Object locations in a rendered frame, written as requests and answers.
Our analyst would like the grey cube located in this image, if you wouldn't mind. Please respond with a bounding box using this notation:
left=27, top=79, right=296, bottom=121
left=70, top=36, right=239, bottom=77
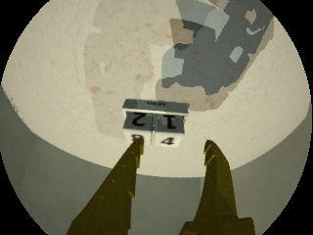
left=154, top=114, right=185, bottom=147
left=122, top=112, right=154, bottom=145

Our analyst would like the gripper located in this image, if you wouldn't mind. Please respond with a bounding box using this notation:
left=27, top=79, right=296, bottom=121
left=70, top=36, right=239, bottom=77
left=67, top=138, right=255, bottom=235

